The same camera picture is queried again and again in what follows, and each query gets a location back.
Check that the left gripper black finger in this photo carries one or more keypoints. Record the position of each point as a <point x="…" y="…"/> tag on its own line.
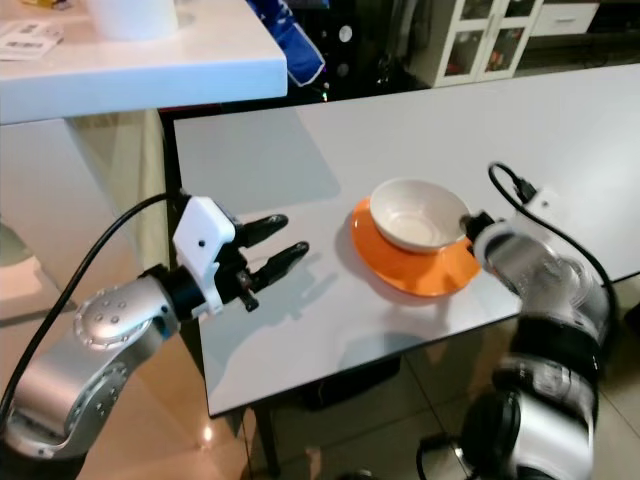
<point x="265" y="226"/>
<point x="278" y="268"/>

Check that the white ceramic bowl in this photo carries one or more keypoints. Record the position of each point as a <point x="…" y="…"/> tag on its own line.
<point x="418" y="224"/>

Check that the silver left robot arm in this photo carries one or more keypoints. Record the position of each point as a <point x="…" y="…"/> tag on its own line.
<point x="100" y="340"/>

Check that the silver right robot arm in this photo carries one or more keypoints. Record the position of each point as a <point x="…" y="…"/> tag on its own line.
<point x="545" y="275"/>

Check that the orange plate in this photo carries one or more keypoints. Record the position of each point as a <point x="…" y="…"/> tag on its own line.
<point x="400" y="272"/>

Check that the grey dining table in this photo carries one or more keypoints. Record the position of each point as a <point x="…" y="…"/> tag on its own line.
<point x="360" y="330"/>

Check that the beige cloth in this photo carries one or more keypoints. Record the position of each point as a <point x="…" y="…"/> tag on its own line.
<point x="125" y="170"/>

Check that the blue bag white trim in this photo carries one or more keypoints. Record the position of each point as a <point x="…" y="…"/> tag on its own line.
<point x="295" y="45"/>

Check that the white glass-door cabinet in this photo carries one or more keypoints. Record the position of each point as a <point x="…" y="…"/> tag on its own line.
<point x="475" y="42"/>

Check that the white kitchen counter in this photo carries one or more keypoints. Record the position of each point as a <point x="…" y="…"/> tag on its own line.
<point x="160" y="70"/>

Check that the dark cabinet white knobs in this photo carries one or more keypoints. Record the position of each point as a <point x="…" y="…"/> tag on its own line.
<point x="360" y="50"/>

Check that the white drawer unit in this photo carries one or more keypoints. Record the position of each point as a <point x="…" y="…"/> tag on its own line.
<point x="565" y="18"/>

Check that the white barcode label packet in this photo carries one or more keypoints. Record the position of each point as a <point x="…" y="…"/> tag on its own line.
<point x="28" y="40"/>

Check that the white cylindrical container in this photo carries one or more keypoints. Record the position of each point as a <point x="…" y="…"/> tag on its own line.
<point x="130" y="15"/>

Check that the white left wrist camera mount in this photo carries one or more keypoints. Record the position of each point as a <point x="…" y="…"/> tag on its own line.
<point x="205" y="240"/>

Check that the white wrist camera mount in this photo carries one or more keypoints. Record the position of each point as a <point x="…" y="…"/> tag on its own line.
<point x="205" y="240"/>
<point x="550" y="208"/>

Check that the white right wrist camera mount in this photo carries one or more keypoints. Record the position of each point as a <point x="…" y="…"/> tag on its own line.
<point x="550" y="208"/>

